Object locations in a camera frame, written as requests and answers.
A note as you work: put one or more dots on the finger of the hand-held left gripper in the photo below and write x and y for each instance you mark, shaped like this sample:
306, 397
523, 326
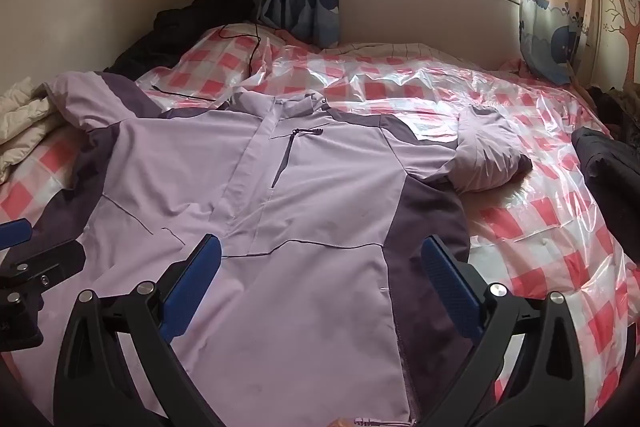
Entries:
50, 259
15, 233

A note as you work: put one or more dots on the lilac and purple jacket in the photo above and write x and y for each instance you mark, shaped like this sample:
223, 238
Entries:
300, 207

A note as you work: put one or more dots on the red checked bed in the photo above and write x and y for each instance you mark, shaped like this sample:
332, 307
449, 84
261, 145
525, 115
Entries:
550, 227

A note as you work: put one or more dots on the pink tree wall sticker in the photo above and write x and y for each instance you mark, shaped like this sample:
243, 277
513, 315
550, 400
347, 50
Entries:
625, 17

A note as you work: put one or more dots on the cream quilt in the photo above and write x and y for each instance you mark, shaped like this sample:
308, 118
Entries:
25, 122

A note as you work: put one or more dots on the black padded jacket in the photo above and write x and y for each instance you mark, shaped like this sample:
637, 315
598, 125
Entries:
200, 12

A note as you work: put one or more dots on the brown furry clothes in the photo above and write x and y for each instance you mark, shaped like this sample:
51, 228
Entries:
615, 107

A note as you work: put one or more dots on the dark clothes pile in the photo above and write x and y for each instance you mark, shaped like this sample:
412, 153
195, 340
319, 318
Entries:
605, 177

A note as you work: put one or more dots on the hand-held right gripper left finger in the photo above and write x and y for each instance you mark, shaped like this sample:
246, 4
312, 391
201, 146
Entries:
192, 287

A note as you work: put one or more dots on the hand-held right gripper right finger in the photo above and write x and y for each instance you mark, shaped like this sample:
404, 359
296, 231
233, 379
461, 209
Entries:
447, 292

